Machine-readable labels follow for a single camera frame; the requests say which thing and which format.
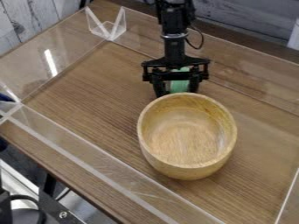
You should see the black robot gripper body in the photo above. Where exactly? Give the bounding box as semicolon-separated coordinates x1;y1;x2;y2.
141;36;210;82

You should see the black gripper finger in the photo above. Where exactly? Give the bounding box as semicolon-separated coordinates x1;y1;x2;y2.
152;75;168;97
188;74;201;93

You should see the green rectangular block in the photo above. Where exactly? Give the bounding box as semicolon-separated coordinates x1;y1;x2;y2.
169;67;190;94

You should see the brown wooden bowl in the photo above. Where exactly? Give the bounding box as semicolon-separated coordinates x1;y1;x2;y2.
136;93;237;180

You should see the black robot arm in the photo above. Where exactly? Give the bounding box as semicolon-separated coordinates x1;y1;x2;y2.
141;0;210;97

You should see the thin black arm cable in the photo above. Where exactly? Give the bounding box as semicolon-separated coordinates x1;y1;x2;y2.
182;24;205;51

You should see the clear acrylic corner bracket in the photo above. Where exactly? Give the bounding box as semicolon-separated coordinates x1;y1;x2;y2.
84;7;126;41

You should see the clear acrylic table enclosure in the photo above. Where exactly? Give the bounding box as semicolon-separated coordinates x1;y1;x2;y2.
0;0;299;224

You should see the black metal bracket with bolt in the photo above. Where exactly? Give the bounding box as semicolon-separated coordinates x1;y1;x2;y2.
38;192;86;224

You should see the black cable loop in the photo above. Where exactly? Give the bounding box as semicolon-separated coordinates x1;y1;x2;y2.
0;193;47;224

